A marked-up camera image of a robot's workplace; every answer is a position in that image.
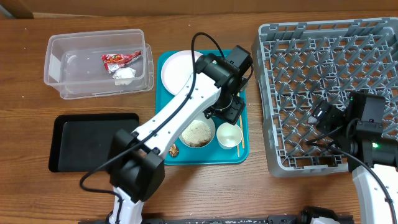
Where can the grey dishwasher rack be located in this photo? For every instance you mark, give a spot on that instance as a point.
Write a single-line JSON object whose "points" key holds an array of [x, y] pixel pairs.
{"points": [[301, 64]]}

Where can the white tissue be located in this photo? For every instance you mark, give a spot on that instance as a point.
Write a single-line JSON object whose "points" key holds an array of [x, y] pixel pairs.
{"points": [[124, 76]]}

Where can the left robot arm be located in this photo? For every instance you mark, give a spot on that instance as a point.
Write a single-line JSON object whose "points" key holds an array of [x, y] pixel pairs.
{"points": [[136, 159]]}

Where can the white paper cup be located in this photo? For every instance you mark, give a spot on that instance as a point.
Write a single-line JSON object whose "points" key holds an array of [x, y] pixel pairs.
{"points": [[228, 135]]}

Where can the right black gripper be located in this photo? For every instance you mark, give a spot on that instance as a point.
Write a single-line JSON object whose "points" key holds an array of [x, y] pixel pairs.
{"points": [[325, 116]]}

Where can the teal serving tray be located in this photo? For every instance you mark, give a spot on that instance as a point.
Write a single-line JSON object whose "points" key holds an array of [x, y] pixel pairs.
{"points": [[212, 153]]}

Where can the grey bowl of rice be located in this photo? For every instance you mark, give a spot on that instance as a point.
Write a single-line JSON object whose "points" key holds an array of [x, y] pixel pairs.
{"points": [[199, 133]]}

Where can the red snack wrapper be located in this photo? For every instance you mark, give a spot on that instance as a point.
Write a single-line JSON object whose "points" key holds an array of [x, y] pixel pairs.
{"points": [[113, 62]]}

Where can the clear plastic bin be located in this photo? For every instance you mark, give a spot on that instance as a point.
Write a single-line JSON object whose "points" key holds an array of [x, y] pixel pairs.
{"points": [[73, 64]]}

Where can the large white plate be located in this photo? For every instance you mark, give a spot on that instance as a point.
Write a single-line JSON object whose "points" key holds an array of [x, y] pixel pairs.
{"points": [[176, 71]]}

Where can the brown food scrap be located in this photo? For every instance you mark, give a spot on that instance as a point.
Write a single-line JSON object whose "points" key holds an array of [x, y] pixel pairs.
{"points": [[174, 151]]}

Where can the black plastic tray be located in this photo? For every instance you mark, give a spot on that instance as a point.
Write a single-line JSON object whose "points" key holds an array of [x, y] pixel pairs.
{"points": [[81, 142]]}

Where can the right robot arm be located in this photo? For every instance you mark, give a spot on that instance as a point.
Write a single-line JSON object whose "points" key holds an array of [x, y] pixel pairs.
{"points": [[356, 132]]}

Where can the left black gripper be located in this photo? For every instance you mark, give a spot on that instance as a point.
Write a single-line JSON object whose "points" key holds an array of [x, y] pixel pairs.
{"points": [[232, 114]]}

